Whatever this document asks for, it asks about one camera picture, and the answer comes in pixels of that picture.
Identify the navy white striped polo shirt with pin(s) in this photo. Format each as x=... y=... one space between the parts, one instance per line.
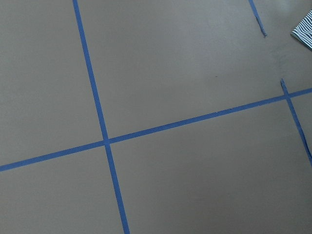
x=303 y=31

